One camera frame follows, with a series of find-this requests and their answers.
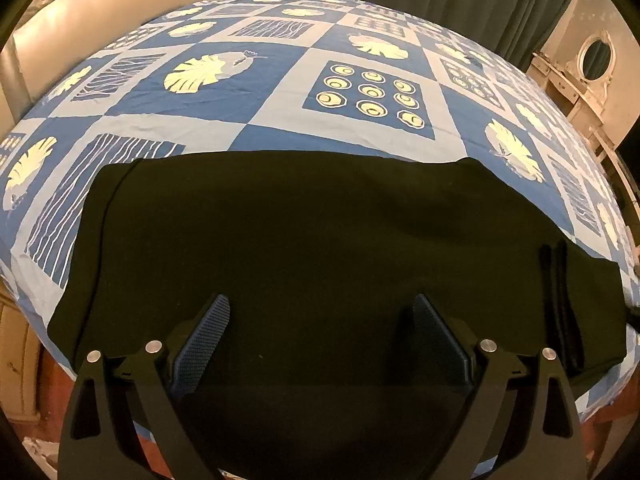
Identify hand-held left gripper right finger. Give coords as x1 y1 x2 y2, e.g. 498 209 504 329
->
412 294 588 480

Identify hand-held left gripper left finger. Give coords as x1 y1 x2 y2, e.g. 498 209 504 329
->
57 294 232 480

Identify black pants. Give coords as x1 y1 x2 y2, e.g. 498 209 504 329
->
47 150 631 478

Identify cream nightstand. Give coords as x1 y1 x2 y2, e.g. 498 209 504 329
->
0 295 51 426

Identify pale crumpled cloth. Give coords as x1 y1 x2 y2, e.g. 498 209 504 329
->
22 435 61 476

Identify cream dressing table with mirror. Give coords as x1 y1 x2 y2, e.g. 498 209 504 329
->
530 30 626 136

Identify blue patterned bed sheet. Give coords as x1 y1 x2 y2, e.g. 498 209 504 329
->
0 0 640 476

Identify dark green curtain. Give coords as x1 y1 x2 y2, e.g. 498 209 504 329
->
310 0 583 68

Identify cream tufted headboard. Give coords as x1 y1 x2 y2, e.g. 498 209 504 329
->
0 0 281 126

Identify cream wooden furniture frame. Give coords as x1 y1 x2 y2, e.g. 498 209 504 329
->
590 127 640 211

